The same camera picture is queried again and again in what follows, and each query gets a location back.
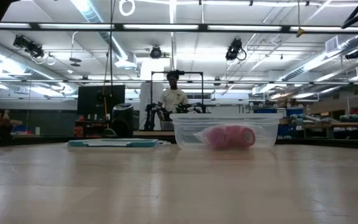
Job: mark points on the wooden workbench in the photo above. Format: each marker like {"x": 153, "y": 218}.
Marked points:
{"x": 337, "y": 125}

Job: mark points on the person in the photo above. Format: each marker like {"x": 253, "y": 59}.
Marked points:
{"x": 172, "y": 99}
{"x": 2, "y": 124}

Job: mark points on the blue storage bin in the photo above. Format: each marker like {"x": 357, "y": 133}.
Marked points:
{"x": 294, "y": 111}

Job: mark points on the pink bandage roll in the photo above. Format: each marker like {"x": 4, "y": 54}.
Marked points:
{"x": 241, "y": 137}

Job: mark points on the black overhead frame bar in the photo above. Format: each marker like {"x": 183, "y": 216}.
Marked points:
{"x": 202, "y": 27}

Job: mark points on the teal-rimmed container lid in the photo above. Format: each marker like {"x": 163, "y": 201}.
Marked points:
{"x": 113, "y": 143}

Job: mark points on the clear plastic container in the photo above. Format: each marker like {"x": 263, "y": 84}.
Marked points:
{"x": 269, "y": 130}

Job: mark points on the clear zip plastic bag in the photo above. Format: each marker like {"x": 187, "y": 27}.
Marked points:
{"x": 202, "y": 137}

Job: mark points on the black monitor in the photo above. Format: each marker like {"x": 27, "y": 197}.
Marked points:
{"x": 89, "y": 99}

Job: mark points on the background black robot arm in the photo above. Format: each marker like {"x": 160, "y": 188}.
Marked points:
{"x": 185, "y": 108}

